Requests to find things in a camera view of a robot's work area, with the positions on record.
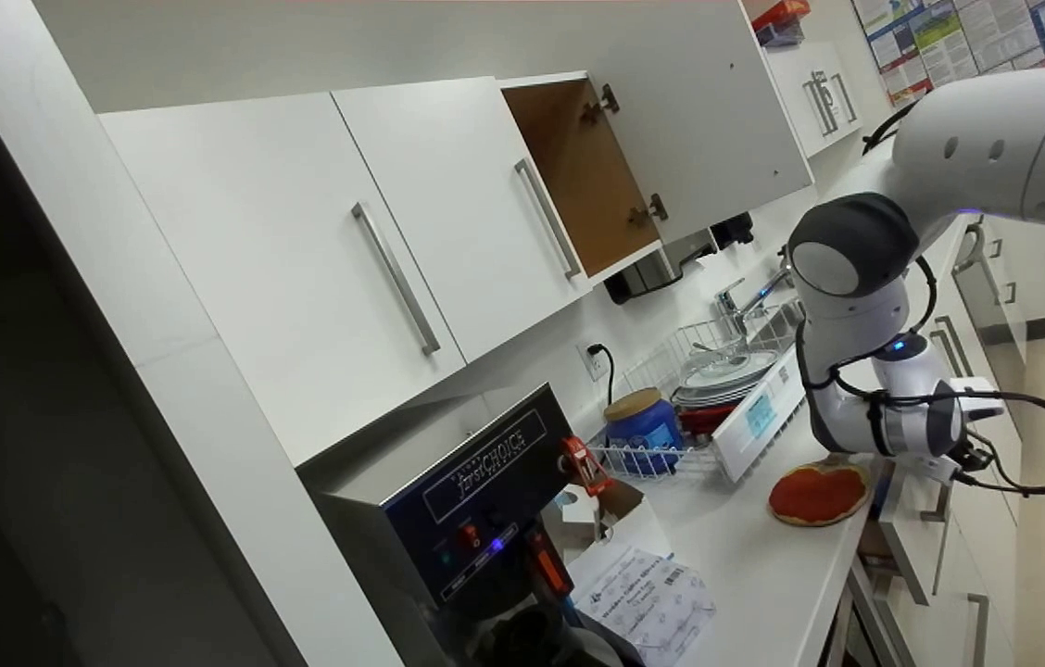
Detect white base cabinets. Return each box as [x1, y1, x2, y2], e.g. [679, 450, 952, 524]
[914, 214, 1032, 375]

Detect small black appliance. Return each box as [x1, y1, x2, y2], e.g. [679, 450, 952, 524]
[708, 212, 761, 253]

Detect white plate dotted rim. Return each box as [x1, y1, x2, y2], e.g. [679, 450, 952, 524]
[666, 349, 787, 412]

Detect black power cable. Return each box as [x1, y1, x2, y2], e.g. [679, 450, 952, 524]
[591, 349, 620, 412]

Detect black steel coffee carafe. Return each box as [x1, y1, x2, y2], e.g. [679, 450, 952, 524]
[462, 587, 648, 667]

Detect blue canister tan lid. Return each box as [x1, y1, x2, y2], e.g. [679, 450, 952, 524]
[600, 384, 688, 479]

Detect black metal-rimmed appliance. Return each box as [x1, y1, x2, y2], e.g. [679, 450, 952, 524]
[603, 243, 680, 308]

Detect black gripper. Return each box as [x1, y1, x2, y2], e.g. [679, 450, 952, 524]
[940, 423, 1005, 485]

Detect white wire dish rack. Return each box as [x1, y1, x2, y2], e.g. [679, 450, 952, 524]
[600, 312, 798, 480]

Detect steel sink faucet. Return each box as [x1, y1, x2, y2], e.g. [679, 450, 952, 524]
[717, 271, 798, 343]

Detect white cabinet with handle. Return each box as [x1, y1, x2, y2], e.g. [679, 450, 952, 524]
[767, 33, 868, 164]

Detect printed paper sheet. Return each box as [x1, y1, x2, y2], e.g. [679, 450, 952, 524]
[569, 542, 717, 667]

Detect red plastic utensil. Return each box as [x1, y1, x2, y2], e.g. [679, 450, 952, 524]
[674, 401, 736, 440]

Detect red box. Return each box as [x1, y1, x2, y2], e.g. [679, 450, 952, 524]
[747, 0, 816, 51]

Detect brown cardboard box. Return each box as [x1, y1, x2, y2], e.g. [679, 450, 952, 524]
[545, 474, 648, 549]

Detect white hinged cabinet door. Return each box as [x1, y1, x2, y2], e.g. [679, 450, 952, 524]
[591, 0, 816, 243]

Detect tall white cabinet panel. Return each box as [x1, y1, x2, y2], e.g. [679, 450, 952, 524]
[0, 0, 407, 667]

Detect white drawer wood interior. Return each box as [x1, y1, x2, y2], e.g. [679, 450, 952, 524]
[860, 458, 965, 608]

